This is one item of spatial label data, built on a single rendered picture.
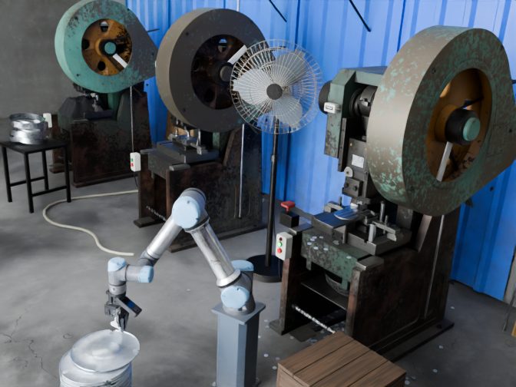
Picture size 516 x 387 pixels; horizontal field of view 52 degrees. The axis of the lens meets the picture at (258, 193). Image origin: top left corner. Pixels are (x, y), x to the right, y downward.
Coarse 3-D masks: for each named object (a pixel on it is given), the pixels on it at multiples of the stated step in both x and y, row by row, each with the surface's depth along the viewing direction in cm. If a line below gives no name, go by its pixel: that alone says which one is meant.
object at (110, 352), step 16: (96, 336) 241; (112, 336) 241; (128, 336) 242; (80, 352) 230; (96, 352) 229; (112, 352) 230; (128, 352) 231; (80, 368) 220; (96, 368) 221; (112, 368) 221
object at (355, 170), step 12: (360, 144) 266; (348, 156) 273; (360, 156) 267; (348, 168) 273; (360, 168) 268; (348, 180) 272; (360, 180) 268; (348, 192) 274; (360, 192) 270; (372, 192) 272
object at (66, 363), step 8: (64, 360) 226; (64, 368) 221; (72, 368) 221; (120, 368) 223; (64, 376) 216; (72, 376) 216; (80, 376) 217; (88, 376) 217; (96, 376) 217; (104, 376) 217; (112, 376) 218; (80, 384) 212; (88, 384) 212; (96, 384) 213
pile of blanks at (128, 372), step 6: (60, 372) 219; (126, 372) 222; (60, 378) 220; (120, 378) 219; (126, 378) 223; (60, 384) 225; (66, 384) 217; (72, 384) 215; (78, 384) 213; (102, 384) 214; (108, 384) 216; (114, 384) 218; (120, 384) 220; (126, 384) 225
